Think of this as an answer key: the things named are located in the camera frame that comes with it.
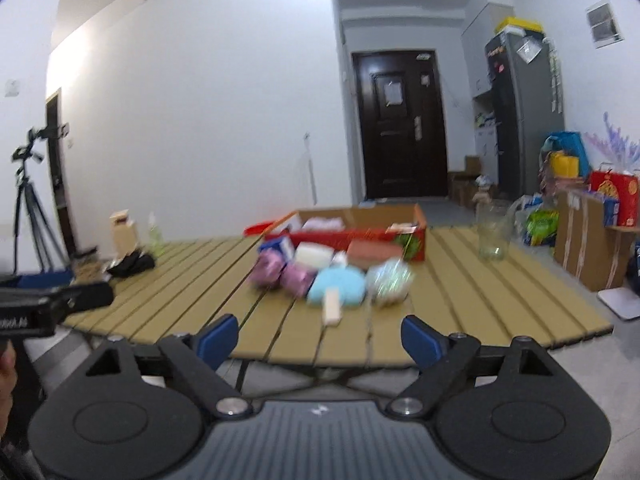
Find white round cushion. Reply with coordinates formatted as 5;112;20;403
294;242;335;269

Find clear plastic bag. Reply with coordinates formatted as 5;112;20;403
366;258;415;307

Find brown sponge block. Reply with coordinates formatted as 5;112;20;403
347;239;404;270

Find purple satin pouch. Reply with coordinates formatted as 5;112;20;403
280;264;317;298
250;250;287;288

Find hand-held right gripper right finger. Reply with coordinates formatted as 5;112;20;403
387;314;562;420

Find green packet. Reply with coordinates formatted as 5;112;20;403
525;209;560;247

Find large taped cardboard box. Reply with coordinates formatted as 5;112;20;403
553;189;638;293

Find green spray bottle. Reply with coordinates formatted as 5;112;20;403
148;211;165;257

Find black cloth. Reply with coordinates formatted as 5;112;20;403
106;251;157;279

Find black tripod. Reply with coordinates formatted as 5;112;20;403
11;127;71;273

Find blue shopping bag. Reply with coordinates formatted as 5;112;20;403
542;131;592;178

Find purple flower decoration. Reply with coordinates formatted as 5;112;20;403
584;111;640;172

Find person's left hand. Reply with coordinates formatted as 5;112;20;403
0;345;17;443

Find yellow bag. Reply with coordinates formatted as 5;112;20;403
549;152;581;179

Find blue and white packet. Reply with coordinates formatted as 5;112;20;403
258;236;297;261

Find grey refrigerator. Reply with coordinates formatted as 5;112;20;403
483;29;567;202

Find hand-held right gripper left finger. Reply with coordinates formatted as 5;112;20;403
85;313;252;419

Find cream carton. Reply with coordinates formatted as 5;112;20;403
109;210;139;257

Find white cabinet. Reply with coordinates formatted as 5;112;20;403
461;7;502;181

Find dark brown door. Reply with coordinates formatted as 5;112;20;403
351;49;450;202

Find red gift box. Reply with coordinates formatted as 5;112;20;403
589;169;640;227

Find small brown plush toy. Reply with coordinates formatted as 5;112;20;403
472;176;497;207

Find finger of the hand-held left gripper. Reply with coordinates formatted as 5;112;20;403
52;281;115;323

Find stack of brown cartons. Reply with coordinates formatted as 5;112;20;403
446;155;482;207

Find white flat board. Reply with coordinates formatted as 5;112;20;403
596;286;640;322

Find yellow box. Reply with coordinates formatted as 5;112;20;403
494;16;545;37

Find light blue plush toy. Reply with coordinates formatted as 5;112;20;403
306;266;368;327

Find clear glass jar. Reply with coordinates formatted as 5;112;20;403
475;199;515;262

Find red cardboard box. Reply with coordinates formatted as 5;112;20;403
263;203;429;264

